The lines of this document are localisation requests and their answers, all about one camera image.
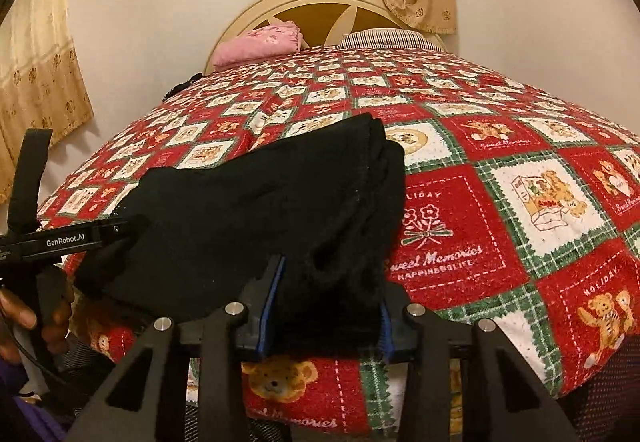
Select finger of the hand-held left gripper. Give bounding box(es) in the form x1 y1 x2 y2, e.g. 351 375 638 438
112 213 152 253

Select person's left hand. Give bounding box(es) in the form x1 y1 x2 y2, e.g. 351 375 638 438
0 279 77 368

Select black pants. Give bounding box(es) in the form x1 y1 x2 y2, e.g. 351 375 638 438
74 112 407 358

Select pink pillow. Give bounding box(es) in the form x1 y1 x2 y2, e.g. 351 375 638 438
212 20 302 69

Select red checkered printed blanket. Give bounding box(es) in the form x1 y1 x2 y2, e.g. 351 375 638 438
37 44 640 435

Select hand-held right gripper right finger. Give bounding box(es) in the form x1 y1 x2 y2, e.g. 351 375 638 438
377 282 580 442

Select purple clothing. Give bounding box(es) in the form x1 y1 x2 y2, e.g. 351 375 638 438
0 357 68 442

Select small black object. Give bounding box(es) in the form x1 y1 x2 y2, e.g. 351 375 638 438
162 72 206 103

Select striped pillow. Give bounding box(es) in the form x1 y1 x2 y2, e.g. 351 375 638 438
336 28 441 52

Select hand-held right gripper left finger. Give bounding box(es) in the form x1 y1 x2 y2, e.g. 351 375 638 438
65 253 288 442

